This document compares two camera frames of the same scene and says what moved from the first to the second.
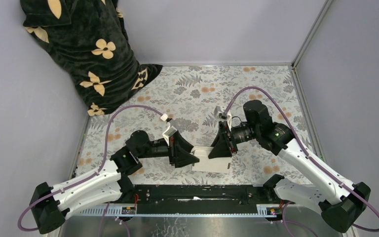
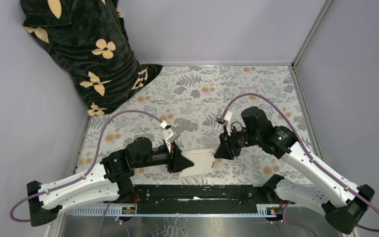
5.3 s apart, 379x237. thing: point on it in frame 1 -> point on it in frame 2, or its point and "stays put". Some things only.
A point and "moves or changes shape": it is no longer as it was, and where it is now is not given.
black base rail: x=203 y=194 stays put
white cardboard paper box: x=220 y=165 moves or changes shape
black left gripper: x=179 y=151 -> x=178 y=162
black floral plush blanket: x=88 y=39 stays put
